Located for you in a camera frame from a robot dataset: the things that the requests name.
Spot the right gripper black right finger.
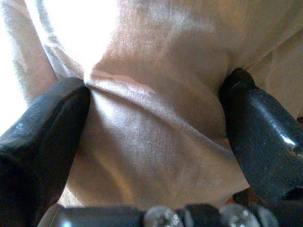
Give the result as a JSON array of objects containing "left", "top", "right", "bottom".
[{"left": 219, "top": 68, "right": 303, "bottom": 204}]

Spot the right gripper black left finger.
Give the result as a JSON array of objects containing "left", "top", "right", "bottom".
[{"left": 0, "top": 77, "right": 92, "bottom": 227}]

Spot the pink cartoon print blanket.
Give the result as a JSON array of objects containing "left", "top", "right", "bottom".
[{"left": 0, "top": 0, "right": 303, "bottom": 227}]

